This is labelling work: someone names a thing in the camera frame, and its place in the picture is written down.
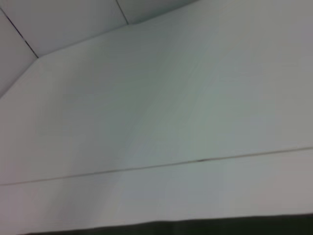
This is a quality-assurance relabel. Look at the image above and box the dark green FREE t-shirt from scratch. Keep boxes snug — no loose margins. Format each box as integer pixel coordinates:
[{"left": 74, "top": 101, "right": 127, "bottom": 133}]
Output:
[{"left": 24, "top": 212, "right": 313, "bottom": 235}]

